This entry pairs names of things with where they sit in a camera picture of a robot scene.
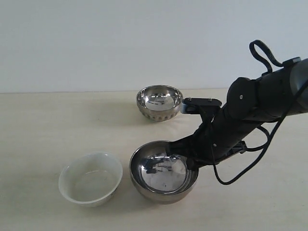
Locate black round cable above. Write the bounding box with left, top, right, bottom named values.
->
left=197, top=81, right=308, bottom=186

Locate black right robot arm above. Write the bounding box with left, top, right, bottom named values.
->
left=166, top=59, right=308, bottom=167

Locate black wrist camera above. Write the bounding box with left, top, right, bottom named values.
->
left=180, top=97, right=222, bottom=115

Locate white ceramic bowl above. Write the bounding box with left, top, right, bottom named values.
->
left=58, top=152, right=123, bottom=207

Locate patterned stainless steel bowl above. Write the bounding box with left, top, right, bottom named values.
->
left=136, top=85, right=183, bottom=122

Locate plain stainless steel bowl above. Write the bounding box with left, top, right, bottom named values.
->
left=129, top=141, right=199, bottom=205

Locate black flat ribbon cable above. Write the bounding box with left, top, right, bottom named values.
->
left=249, top=39, right=289, bottom=73

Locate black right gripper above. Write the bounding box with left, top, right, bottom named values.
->
left=168, top=113, right=248, bottom=168

